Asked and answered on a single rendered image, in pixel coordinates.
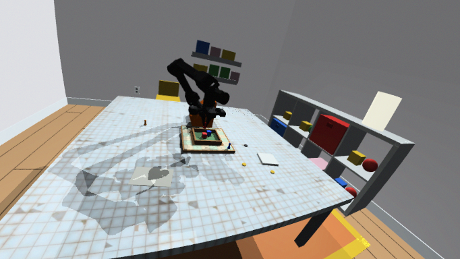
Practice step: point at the white flat sheet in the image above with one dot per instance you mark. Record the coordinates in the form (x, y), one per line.
(153, 177)

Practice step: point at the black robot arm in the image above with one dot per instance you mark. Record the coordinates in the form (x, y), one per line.
(203, 80)

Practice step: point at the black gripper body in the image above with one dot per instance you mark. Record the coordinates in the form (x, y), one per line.
(193, 110)

